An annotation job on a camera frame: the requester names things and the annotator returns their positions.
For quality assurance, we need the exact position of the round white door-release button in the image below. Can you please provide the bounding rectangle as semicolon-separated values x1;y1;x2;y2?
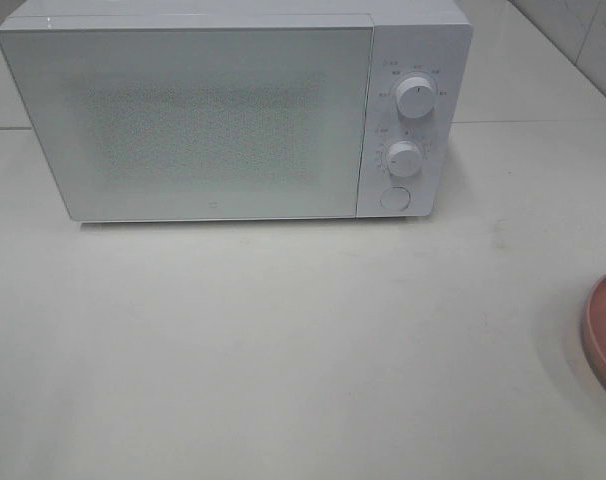
380;187;411;212

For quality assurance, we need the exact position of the white microwave door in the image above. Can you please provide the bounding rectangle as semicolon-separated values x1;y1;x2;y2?
0;15;374;223

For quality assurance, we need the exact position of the white lower timer knob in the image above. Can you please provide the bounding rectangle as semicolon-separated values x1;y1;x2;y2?
386;141;423;178

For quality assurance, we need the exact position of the white upper power knob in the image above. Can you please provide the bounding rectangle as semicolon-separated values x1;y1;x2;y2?
394;73;437;120

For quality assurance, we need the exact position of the white microwave oven body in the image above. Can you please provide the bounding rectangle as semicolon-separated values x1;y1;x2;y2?
0;1;473;218

